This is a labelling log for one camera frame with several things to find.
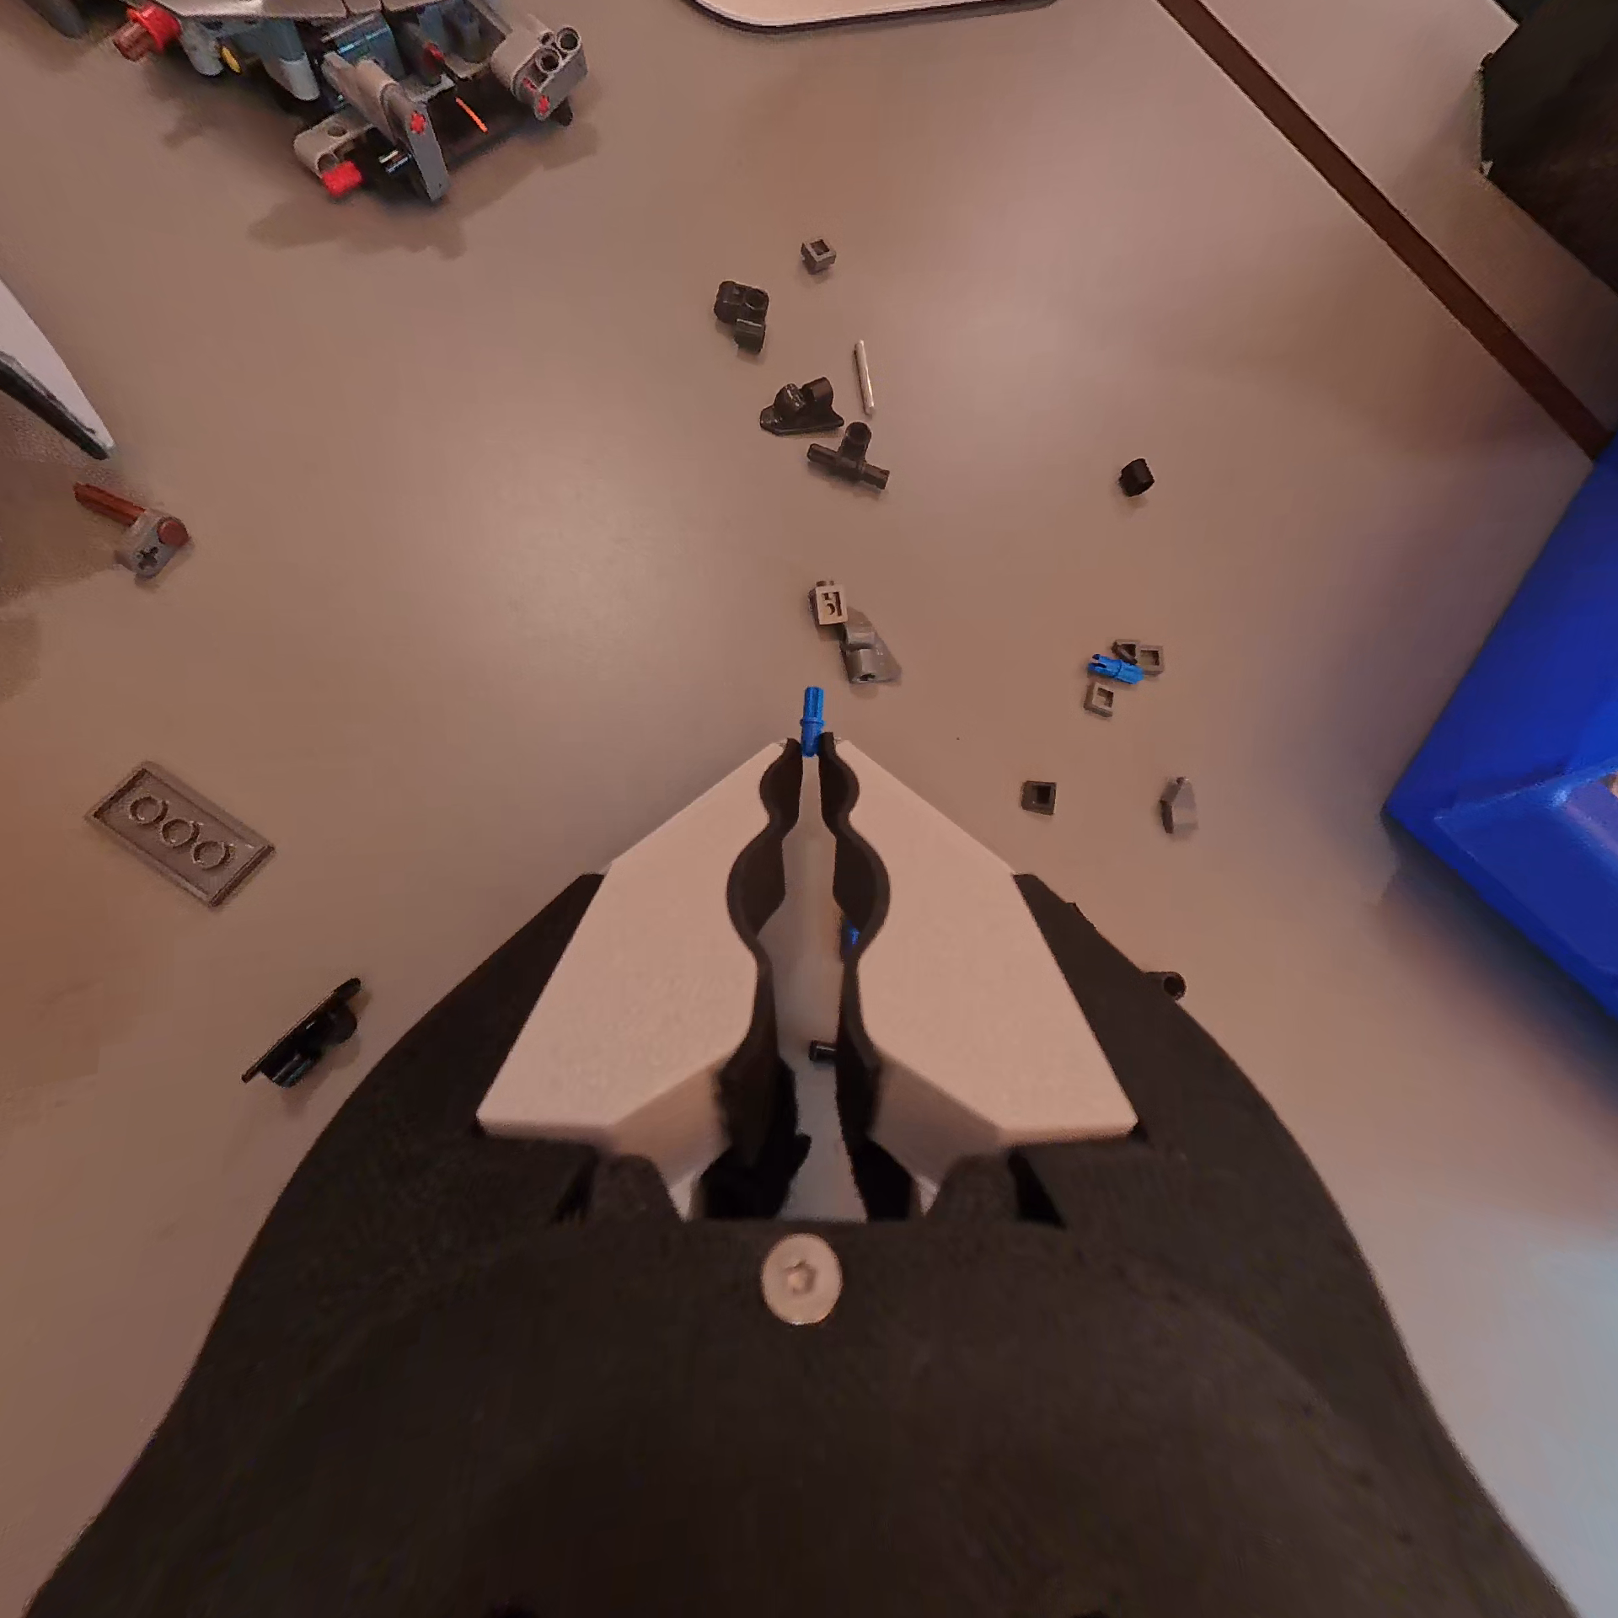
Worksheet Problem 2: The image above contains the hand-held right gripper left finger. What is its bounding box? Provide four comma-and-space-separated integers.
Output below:
475, 739, 808, 1192

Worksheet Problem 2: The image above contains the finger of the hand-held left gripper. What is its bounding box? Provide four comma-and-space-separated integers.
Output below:
0, 278, 116, 459

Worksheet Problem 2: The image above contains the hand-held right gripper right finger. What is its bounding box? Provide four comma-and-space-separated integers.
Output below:
817, 736, 1143, 1186

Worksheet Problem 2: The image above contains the brown lego axle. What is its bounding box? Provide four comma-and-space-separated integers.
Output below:
74, 483, 193, 558

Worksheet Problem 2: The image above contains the grey lego car model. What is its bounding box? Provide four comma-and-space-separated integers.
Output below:
112, 0, 592, 203

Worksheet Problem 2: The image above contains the black lego wedge panel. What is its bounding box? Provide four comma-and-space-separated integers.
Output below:
242, 977, 365, 1089

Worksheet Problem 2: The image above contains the black lego plate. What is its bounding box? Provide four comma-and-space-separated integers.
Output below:
87, 761, 277, 910

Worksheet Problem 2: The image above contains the black lego axle connector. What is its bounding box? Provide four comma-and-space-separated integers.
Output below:
808, 423, 892, 494

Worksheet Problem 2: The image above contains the black toy set box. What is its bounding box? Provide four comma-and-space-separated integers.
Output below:
1478, 0, 1618, 254

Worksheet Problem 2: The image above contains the blue plastic bin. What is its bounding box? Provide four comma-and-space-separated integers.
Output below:
1383, 436, 1618, 1012

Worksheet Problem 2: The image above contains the white book stand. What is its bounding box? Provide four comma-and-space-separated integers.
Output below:
689, 0, 1057, 29

